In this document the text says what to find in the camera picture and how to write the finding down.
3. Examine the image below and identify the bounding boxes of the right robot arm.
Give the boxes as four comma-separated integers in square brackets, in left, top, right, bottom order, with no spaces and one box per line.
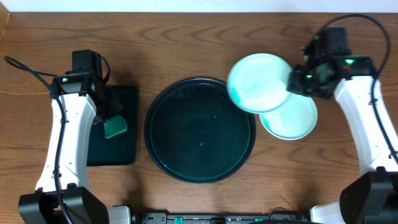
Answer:
[287,56,397,223]

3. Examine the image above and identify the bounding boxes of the round black tray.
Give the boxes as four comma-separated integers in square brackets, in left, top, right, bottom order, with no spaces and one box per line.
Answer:
[144,77,256,184]

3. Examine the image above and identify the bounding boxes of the rectangular black tray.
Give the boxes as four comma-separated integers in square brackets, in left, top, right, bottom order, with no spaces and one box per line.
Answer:
[87,86,139,166]

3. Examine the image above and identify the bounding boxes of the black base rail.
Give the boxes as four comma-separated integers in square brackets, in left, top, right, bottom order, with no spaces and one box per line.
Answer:
[108,207,312,224]

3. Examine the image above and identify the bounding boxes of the mint green plate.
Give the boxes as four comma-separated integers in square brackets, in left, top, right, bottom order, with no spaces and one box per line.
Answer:
[259,94,318,140]
[226,53,292,114]

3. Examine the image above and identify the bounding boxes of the green scrubbing sponge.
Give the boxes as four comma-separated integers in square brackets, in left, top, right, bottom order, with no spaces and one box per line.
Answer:
[104,115,127,139]

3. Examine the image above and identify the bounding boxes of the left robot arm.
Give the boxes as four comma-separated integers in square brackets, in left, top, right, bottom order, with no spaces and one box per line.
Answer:
[18,72,131,223]

